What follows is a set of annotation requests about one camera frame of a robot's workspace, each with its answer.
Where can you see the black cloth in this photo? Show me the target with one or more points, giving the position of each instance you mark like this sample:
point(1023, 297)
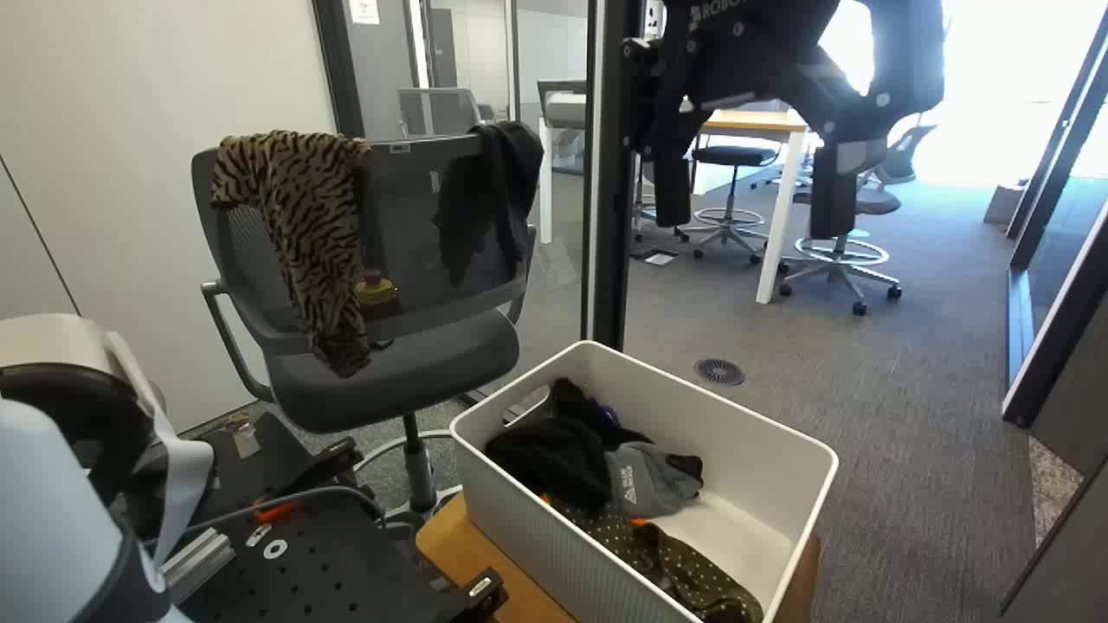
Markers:
point(490, 193)

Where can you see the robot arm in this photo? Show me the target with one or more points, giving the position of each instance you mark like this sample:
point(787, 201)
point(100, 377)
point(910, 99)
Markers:
point(724, 54)

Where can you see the black garment in box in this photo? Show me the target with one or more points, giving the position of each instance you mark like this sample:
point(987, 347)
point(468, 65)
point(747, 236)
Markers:
point(562, 448)

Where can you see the white plastic box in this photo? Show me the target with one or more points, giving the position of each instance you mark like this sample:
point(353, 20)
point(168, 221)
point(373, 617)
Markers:
point(763, 484)

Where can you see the grey cloth in box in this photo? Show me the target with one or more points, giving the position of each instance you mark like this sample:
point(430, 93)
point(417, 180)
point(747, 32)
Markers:
point(652, 482)

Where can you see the black stool chair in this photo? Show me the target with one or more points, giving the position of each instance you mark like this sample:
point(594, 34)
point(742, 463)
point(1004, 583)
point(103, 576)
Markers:
point(748, 167)

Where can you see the leopard print cloth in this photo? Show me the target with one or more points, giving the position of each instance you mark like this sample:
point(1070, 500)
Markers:
point(304, 183)

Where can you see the grey swivel office chair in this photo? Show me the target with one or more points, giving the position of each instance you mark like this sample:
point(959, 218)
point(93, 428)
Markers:
point(852, 253)

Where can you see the olive dotted cloth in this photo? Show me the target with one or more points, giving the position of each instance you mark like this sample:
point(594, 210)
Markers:
point(665, 563)

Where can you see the round floor outlet cover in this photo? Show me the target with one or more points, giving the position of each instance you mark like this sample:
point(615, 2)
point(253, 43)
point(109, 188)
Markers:
point(722, 370)

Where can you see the wooden white desk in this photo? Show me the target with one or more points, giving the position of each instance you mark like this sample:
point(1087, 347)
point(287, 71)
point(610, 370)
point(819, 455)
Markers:
point(774, 131)

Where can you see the grey foreground robot housing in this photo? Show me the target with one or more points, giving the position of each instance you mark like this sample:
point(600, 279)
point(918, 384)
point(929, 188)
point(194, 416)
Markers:
point(96, 482)

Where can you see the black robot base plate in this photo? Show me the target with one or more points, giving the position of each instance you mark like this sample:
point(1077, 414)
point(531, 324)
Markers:
point(296, 545)

